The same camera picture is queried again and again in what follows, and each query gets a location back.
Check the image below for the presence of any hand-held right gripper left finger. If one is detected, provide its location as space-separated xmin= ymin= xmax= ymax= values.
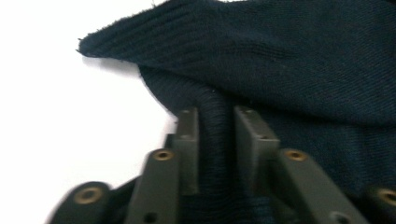
xmin=173 ymin=106 xmax=201 ymax=197

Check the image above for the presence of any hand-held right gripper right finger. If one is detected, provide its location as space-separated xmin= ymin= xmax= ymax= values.
xmin=233 ymin=105 xmax=281 ymax=194

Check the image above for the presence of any dark navy knit vest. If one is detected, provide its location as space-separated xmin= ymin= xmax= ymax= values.
xmin=76 ymin=0 xmax=396 ymax=224

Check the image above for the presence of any white table cover board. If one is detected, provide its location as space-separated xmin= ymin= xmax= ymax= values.
xmin=0 ymin=0 xmax=179 ymax=224

